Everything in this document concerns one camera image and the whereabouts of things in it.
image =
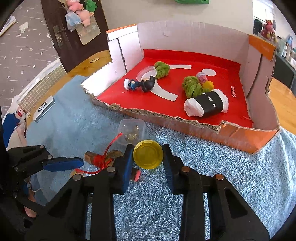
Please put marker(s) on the small green plush ball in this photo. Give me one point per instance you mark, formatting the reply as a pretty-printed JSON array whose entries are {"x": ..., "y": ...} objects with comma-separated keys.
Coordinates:
[{"x": 162, "y": 69}]

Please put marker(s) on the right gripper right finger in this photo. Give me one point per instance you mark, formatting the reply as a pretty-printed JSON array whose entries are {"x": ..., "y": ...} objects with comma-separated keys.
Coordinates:
[{"x": 230, "y": 216}]

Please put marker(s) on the clear small plastic box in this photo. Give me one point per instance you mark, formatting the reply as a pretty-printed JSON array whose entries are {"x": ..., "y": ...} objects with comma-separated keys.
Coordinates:
[{"x": 133, "y": 131}]

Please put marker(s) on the yellow plastic lid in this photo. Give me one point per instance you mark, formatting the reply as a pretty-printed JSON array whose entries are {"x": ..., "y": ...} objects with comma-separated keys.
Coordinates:
[{"x": 148, "y": 154}]

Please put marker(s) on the yellow small toy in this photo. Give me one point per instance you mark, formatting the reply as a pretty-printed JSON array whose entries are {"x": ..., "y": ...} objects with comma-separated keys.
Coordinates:
[{"x": 208, "y": 86}]

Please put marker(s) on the pink figure clear dome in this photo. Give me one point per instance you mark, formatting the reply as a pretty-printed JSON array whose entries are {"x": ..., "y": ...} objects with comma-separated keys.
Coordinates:
[{"x": 201, "y": 76}]

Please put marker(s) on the pink plush pig toys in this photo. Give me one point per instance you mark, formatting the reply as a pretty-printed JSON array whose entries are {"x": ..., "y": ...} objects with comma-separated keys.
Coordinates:
[{"x": 76, "y": 14}]

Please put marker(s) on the green plush bundle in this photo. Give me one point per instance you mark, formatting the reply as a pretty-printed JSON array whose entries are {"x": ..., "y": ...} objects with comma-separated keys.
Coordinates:
[{"x": 192, "y": 87}]

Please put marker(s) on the cardboard box red bottom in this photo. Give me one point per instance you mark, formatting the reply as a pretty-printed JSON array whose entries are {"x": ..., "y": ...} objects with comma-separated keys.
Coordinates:
[{"x": 240, "y": 65}]

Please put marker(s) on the dark wooden door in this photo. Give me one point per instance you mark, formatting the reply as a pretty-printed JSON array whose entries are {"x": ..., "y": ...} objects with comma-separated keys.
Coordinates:
[{"x": 68, "y": 44}]

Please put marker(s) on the red dragon plush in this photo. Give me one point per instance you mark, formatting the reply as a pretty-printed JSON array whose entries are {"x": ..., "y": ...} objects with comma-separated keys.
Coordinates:
[{"x": 268, "y": 31}]

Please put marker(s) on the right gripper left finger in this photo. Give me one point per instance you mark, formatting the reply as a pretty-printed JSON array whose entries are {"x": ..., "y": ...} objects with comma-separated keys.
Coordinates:
[{"x": 102, "y": 186}]

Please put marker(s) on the green plush toy on door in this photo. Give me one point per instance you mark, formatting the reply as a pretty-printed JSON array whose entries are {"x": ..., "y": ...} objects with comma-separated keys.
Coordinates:
[{"x": 90, "y": 5}]

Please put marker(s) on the light blue fluffy towel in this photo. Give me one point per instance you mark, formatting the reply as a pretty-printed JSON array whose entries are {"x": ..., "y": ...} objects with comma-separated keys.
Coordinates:
[{"x": 148, "y": 210}]

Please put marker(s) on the white square device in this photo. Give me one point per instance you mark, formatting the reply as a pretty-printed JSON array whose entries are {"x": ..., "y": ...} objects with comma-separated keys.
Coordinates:
[{"x": 43, "y": 108}]

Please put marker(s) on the cartoon figure round base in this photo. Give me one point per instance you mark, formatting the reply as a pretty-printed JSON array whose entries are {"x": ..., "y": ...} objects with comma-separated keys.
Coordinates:
[{"x": 145, "y": 80}]

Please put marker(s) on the wooden stick red ribbon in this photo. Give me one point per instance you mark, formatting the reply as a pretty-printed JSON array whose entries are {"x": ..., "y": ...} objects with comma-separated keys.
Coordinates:
[{"x": 113, "y": 158}]

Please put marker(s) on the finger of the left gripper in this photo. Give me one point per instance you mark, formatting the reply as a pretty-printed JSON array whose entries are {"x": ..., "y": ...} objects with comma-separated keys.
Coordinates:
[{"x": 32, "y": 159}]

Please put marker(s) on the black white socks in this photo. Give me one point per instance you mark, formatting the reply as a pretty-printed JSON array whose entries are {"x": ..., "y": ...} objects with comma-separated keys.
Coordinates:
[{"x": 207, "y": 104}]

